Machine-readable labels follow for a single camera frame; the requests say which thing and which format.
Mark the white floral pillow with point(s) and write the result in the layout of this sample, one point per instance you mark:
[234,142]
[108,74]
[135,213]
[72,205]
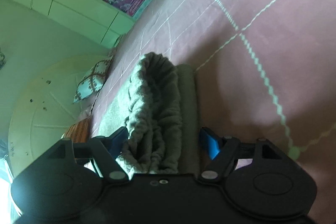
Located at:
[93,80]

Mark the grey-green pants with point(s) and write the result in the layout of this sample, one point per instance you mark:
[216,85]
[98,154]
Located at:
[158,106]

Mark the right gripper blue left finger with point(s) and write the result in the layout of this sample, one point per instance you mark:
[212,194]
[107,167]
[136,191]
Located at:
[105,151]

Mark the pink quilted bedsheet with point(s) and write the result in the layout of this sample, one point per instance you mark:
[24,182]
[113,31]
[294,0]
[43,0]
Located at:
[264,68]

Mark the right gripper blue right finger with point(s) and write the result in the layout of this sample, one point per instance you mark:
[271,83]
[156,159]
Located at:
[222,152]

